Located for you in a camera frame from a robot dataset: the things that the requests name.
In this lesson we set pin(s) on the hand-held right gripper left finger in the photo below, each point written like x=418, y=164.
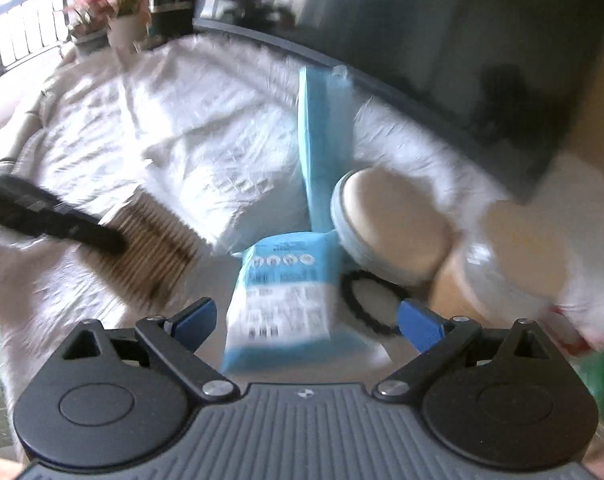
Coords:
x=198, y=318

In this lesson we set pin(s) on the blue white printed packet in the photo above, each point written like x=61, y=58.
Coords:
x=282, y=300

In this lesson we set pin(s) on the white plant pot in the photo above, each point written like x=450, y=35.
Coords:
x=127, y=32

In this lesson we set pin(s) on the black window railing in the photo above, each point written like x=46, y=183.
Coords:
x=22, y=25

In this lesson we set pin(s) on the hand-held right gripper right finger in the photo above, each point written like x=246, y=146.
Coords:
x=421, y=327

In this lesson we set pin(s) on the white blanket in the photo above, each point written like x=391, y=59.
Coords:
x=157, y=110

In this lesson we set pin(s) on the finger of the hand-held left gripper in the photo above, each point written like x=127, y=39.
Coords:
x=57, y=215

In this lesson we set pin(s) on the dark television screen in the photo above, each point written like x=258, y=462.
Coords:
x=456, y=35

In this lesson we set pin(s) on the tall light blue packet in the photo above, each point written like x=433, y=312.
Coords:
x=324, y=150

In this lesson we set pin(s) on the green white packet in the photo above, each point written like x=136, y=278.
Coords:
x=601, y=375

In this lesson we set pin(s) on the clear plastic bag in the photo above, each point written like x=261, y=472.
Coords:
x=501, y=265

